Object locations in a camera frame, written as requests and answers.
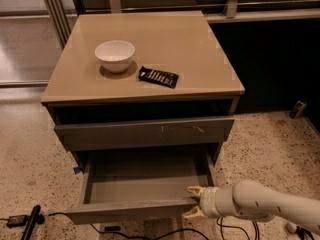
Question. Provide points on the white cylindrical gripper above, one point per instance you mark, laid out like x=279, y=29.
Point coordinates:
x=208, y=201

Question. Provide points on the black power adapter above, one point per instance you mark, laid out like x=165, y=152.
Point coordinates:
x=17, y=220

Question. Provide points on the black snack packet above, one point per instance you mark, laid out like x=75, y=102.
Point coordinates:
x=163, y=78

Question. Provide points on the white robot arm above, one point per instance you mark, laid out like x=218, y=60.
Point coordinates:
x=250, y=200

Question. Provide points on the grey three-drawer cabinet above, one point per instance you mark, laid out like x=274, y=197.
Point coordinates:
x=81, y=91

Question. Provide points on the white ceramic bowl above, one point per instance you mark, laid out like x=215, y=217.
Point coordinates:
x=116, y=55

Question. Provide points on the white power strip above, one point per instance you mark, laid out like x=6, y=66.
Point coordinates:
x=293, y=228

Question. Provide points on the grey drawer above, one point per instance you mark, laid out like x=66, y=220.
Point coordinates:
x=141, y=184
x=135, y=134

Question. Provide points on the black stick device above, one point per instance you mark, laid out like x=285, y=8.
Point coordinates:
x=36, y=217

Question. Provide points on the grey top drawer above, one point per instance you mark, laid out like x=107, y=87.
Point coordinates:
x=135, y=134

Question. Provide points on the small dark floor box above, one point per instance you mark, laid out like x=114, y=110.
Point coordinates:
x=297, y=109

